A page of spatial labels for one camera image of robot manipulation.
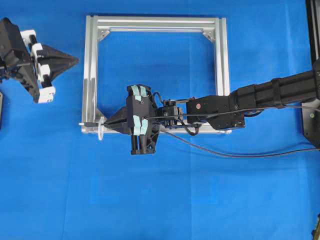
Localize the right gripper body black taped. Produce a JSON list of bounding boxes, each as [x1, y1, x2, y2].
[[126, 84, 160, 155]]

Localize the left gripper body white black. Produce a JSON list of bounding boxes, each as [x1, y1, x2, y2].
[[0, 17, 56, 103]]

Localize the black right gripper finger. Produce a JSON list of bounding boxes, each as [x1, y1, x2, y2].
[[106, 123, 132, 135], [106, 106, 127, 124]]

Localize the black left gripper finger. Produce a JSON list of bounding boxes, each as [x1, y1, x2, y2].
[[39, 60, 79, 87], [37, 44, 79, 63]]

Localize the black wire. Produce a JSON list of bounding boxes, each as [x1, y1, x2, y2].
[[79, 120, 320, 158]]

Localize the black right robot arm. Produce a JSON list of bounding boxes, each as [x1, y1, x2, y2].
[[100, 61, 320, 155]]

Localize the blue table cloth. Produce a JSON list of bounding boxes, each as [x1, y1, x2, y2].
[[0, 0, 320, 240]]

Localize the black camera cable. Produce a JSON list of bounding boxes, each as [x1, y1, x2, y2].
[[141, 103, 320, 120]]

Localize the silver aluminium extrusion frame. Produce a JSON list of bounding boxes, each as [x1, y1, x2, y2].
[[80, 15, 230, 136]]

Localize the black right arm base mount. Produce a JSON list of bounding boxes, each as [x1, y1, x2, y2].
[[301, 0, 320, 148]]

